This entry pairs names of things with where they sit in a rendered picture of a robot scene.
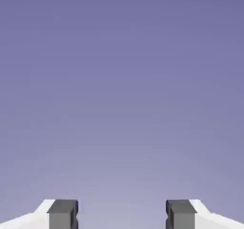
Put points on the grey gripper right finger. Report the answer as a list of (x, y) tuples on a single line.
[(184, 215)]

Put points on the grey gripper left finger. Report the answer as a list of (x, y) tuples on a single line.
[(59, 215)]

